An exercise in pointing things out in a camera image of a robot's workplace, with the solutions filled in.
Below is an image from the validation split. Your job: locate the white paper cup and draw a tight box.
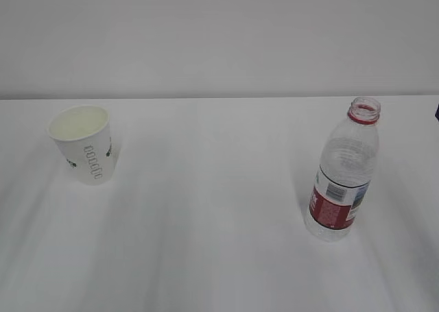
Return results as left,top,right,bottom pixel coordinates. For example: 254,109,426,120
47,105,115,185

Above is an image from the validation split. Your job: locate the clear plastic water bottle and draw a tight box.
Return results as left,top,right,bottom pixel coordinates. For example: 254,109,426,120
305,97,381,242

